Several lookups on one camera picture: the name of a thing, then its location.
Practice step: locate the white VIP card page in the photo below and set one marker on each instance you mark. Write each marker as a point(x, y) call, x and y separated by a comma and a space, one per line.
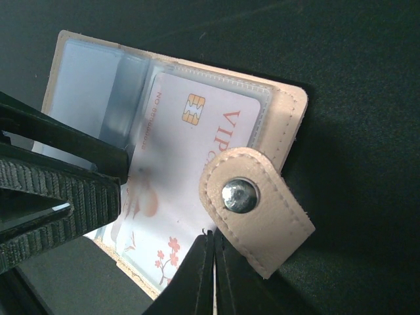
point(185, 125)

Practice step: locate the beige leather card holder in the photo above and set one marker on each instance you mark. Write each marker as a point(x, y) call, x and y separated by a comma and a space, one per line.
point(102, 89)

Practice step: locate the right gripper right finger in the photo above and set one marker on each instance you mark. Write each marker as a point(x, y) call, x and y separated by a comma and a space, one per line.
point(239, 288)

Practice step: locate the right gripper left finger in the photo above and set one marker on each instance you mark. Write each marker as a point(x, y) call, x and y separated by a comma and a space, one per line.
point(191, 289)

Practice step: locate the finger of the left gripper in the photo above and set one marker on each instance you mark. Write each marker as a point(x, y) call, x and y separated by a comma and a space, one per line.
point(21, 119)
point(46, 202)

